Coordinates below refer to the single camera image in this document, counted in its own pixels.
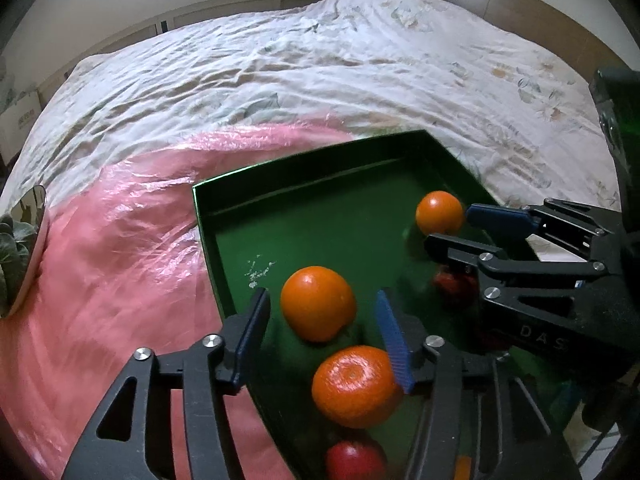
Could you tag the pink plastic sheet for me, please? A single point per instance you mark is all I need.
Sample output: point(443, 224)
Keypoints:
point(123, 268)

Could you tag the white cardboard box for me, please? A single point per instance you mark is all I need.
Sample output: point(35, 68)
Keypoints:
point(16, 123)

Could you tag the wooden headboard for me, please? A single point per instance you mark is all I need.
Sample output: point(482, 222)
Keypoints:
point(587, 34)

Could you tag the green tray box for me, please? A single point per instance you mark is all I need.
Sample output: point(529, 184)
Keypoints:
point(350, 208)

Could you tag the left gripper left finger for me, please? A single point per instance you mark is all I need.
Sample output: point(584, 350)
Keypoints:
point(129, 434)

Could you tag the red apple fruit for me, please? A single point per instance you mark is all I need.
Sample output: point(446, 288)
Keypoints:
point(349, 460)

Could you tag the white floral bed quilt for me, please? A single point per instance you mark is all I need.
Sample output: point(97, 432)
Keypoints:
point(515, 114)

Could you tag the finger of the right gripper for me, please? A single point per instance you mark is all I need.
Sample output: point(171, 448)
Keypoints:
point(589, 232)
point(537, 300)

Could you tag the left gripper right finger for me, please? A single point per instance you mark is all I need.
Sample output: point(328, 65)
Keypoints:
point(474, 405)

